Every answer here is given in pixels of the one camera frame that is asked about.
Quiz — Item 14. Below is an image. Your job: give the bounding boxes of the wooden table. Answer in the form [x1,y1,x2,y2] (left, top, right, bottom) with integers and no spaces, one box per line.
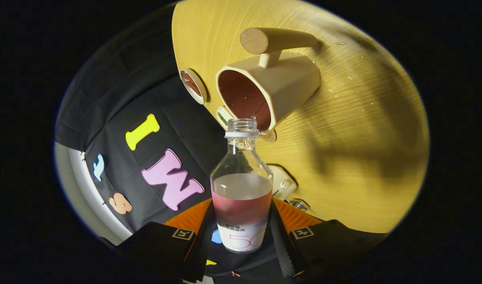
[172,0,430,234]

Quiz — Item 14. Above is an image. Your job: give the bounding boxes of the clear juice bottle pink label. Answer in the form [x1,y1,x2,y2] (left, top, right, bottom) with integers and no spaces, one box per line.
[210,118,274,253]

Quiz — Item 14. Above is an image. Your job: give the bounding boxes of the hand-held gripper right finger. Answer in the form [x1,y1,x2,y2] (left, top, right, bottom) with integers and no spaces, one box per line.
[269,197,388,279]

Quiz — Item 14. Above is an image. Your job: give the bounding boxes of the beige cup with wooden handle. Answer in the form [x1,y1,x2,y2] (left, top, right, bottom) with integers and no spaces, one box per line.
[216,27,321,133]

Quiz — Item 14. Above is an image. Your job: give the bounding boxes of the white round plate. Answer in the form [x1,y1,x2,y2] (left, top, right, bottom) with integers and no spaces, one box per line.
[180,69,208,105]

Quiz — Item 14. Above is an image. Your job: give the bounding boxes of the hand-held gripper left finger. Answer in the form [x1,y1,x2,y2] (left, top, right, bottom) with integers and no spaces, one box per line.
[119,198,218,283]

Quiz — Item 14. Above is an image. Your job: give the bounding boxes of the cream white toaster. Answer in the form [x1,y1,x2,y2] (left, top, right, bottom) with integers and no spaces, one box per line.
[268,165,297,201]

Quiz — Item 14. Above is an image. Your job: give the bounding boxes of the small white divided dish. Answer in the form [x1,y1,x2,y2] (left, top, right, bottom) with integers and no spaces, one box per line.
[216,106,236,131]

